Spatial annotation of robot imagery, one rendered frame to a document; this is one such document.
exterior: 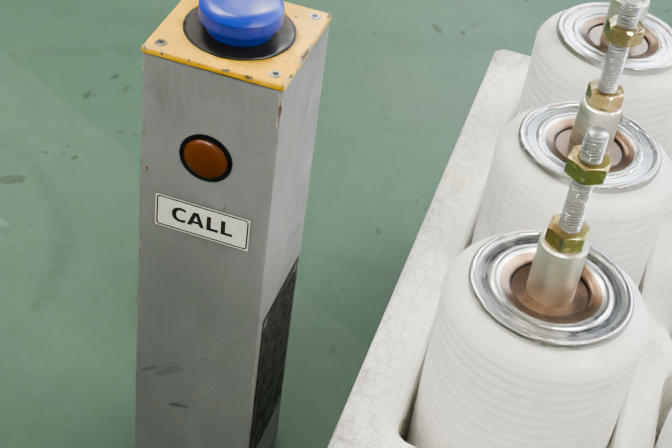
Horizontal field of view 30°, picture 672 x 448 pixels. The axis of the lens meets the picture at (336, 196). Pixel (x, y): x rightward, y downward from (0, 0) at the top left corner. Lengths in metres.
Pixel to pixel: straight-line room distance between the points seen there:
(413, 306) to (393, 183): 0.38
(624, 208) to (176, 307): 0.24
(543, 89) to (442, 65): 0.43
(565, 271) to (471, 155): 0.22
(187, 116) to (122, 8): 0.63
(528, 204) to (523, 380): 0.12
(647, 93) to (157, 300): 0.30
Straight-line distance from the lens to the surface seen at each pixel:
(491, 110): 0.81
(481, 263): 0.58
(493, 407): 0.57
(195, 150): 0.60
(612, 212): 0.64
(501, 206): 0.67
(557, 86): 0.75
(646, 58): 0.76
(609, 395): 0.58
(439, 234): 0.70
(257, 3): 0.59
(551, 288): 0.56
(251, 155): 0.59
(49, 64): 1.13
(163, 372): 0.71
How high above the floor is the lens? 0.63
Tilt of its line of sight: 39 degrees down
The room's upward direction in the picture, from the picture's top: 8 degrees clockwise
